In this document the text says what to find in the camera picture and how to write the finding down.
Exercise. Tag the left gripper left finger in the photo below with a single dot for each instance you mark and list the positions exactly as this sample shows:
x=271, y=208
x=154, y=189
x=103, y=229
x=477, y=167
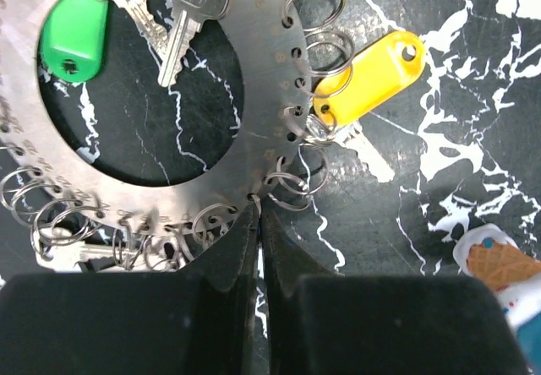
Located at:
x=198, y=320

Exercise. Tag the yellow key tag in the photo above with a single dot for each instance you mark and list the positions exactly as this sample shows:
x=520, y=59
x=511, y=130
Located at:
x=377, y=73

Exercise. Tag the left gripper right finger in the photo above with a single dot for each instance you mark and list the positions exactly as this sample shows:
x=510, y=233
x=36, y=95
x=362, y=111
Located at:
x=324, y=323

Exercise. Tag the ice cream keychain toy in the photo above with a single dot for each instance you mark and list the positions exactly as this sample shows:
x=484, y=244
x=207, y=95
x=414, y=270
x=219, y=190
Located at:
x=488, y=254

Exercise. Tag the metal key organizer disc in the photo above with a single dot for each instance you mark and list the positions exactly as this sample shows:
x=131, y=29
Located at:
x=270, y=43

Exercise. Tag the silver key in disc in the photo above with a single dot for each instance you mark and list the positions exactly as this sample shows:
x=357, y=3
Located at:
x=188, y=18

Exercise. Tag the green key tag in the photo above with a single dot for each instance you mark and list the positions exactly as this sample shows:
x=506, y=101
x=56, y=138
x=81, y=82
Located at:
x=73, y=39

